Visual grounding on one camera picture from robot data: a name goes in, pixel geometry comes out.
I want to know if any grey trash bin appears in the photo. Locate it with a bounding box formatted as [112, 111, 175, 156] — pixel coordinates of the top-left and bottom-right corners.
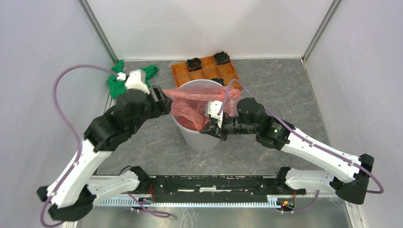
[171, 79, 222, 152]

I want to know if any red plastic trash bag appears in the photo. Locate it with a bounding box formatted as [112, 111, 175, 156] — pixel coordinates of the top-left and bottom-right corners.
[163, 86, 227, 132]

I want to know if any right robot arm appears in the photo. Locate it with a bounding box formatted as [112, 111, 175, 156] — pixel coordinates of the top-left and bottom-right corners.
[200, 98, 374, 205]

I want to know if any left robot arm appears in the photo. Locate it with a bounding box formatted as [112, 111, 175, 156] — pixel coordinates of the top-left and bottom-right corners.
[37, 85, 173, 222]

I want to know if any green cloth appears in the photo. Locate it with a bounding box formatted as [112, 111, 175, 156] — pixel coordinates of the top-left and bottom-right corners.
[107, 60, 159, 99]

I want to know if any rolled black belt left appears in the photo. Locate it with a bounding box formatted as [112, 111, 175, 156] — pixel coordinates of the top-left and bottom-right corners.
[186, 57, 202, 72]

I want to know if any rolled black belt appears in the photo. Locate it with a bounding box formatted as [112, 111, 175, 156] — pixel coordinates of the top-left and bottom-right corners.
[213, 51, 230, 66]
[186, 57, 202, 72]

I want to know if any orange compartment tray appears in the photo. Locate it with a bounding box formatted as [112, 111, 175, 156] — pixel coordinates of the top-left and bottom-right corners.
[171, 55, 240, 87]

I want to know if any rolled black belt right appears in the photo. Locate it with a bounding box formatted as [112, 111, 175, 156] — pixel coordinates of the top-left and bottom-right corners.
[213, 51, 230, 66]

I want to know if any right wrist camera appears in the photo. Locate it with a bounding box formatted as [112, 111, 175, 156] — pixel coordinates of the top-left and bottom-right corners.
[205, 100, 223, 127]

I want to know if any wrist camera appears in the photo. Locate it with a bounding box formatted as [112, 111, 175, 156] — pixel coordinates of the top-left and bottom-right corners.
[117, 69, 150, 95]
[205, 100, 223, 127]

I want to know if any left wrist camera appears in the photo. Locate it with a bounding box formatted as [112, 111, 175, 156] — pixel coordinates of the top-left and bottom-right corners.
[117, 69, 150, 95]

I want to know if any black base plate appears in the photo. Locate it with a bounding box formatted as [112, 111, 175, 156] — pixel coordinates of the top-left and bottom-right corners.
[133, 175, 307, 203]

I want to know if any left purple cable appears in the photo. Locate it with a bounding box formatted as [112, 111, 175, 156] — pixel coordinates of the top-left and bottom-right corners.
[39, 64, 122, 228]

